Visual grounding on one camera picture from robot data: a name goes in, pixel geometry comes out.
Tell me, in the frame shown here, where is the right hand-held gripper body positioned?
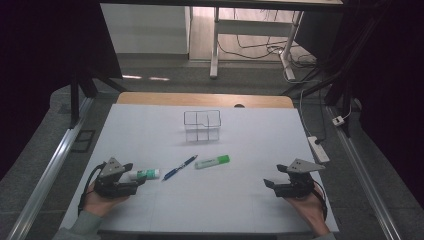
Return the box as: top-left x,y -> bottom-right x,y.
273,158 -> 326,199

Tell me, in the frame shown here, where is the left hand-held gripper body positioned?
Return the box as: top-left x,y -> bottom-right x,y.
94,157 -> 139,199

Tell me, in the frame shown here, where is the white green glue stick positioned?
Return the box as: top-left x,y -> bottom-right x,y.
128,168 -> 161,181

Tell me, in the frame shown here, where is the blue pen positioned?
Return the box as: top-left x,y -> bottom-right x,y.
161,154 -> 199,182

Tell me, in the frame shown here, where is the green highlighter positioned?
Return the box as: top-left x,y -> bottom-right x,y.
194,154 -> 231,170

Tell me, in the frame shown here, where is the clear plastic desk organizer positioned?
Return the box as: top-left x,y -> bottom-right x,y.
183,109 -> 223,144

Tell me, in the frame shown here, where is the person's right hand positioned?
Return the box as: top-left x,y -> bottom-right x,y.
283,186 -> 331,238

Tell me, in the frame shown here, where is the person's left hand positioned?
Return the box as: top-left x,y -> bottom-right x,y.
83,192 -> 129,218

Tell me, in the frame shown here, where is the white power strip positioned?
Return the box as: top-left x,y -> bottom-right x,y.
306,135 -> 331,165

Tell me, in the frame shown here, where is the white table mat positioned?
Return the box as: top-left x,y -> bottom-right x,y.
58,103 -> 340,234

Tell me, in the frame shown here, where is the black curtain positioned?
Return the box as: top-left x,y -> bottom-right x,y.
0,0 -> 124,183
294,0 -> 424,211

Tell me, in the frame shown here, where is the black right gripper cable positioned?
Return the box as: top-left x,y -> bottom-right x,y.
312,180 -> 330,222

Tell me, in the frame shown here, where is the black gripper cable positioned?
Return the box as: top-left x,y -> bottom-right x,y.
312,180 -> 330,222
77,162 -> 107,217

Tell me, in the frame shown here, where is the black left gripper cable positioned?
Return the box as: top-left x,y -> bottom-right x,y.
77,162 -> 107,217

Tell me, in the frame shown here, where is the black rectangular frame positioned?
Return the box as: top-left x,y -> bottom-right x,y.
70,129 -> 97,154

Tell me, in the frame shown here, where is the white power strip cable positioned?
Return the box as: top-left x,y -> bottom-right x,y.
298,87 -> 315,138

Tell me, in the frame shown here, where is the aluminium rail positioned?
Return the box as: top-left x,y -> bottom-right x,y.
5,96 -> 95,240
325,105 -> 403,240

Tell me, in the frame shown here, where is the tangle of floor cables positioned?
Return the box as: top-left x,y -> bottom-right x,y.
217,9 -> 318,85

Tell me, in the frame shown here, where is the white desk frame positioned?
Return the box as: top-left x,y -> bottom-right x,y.
209,6 -> 305,82

